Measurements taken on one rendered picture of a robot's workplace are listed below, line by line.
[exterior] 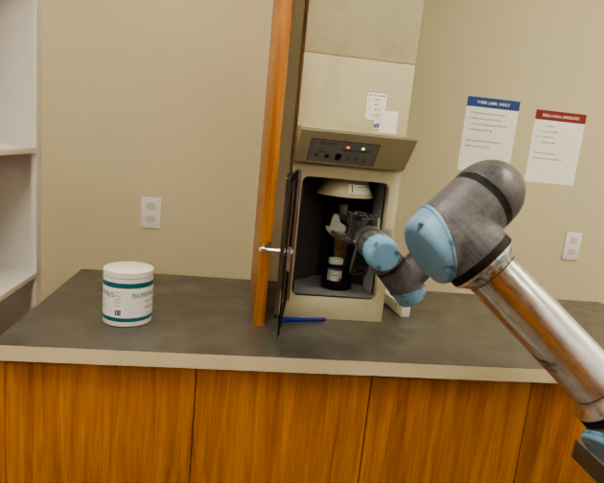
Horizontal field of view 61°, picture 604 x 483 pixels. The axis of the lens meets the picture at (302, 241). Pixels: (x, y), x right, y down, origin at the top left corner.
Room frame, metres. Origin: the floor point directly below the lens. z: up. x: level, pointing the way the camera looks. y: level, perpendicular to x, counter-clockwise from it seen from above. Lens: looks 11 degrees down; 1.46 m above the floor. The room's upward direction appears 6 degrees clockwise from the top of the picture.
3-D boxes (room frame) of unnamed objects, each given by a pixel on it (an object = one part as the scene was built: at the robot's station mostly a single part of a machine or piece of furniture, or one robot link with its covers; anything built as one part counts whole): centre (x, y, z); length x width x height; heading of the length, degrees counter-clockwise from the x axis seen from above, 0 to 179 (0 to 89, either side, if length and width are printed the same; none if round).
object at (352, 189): (1.62, -0.12, 1.34); 0.18 x 0.18 x 0.05
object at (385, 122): (1.47, -0.20, 1.54); 0.05 x 0.05 x 0.06; 12
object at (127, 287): (1.35, 0.46, 1.02); 0.13 x 0.13 x 0.15
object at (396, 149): (1.46, -0.12, 1.46); 0.32 x 0.11 x 0.10; 98
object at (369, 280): (1.64, -0.10, 1.19); 0.26 x 0.24 x 0.35; 98
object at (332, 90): (1.64, -0.10, 1.33); 0.32 x 0.25 x 0.77; 98
